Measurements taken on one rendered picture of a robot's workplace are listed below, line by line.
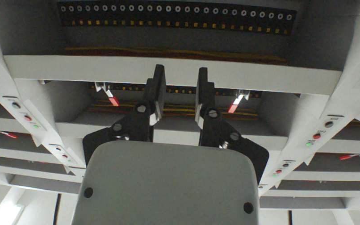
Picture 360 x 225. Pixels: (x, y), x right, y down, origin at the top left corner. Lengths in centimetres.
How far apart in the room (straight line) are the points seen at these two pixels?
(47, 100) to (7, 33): 16
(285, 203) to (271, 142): 73
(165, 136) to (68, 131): 26
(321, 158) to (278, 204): 40
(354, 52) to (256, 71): 16
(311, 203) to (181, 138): 99
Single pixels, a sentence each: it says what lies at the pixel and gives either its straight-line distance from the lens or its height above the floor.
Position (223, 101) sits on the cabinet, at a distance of 59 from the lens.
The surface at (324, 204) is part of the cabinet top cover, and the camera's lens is 131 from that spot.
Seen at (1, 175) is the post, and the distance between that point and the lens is 139.
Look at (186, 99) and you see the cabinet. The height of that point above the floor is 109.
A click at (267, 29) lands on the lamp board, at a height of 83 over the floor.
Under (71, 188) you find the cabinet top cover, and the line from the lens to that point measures 118.
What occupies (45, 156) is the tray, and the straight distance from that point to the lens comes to 76.
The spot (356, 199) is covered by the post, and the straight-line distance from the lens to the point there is 132.
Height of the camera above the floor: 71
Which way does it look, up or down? 47 degrees up
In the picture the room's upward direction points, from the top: 178 degrees counter-clockwise
